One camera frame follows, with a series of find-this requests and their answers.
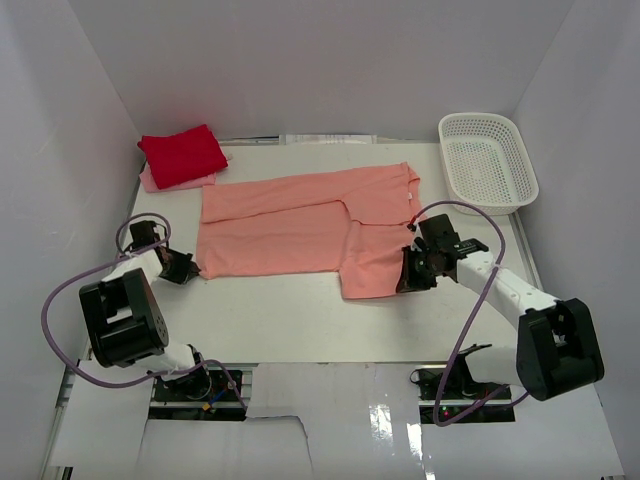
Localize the salmon pink t shirt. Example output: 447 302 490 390
196 163 421 300

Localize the white perforated plastic basket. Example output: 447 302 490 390
438 112 539 216

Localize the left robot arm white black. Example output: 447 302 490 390
79 220 212 399

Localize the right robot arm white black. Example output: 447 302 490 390
396 214 605 401

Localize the folded light pink t shirt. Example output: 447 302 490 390
138 167 219 194

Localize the folded red t shirt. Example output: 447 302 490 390
137 124 228 190

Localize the white paper sheet at back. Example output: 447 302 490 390
279 134 377 145

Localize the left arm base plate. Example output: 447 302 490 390
148 369 246 422

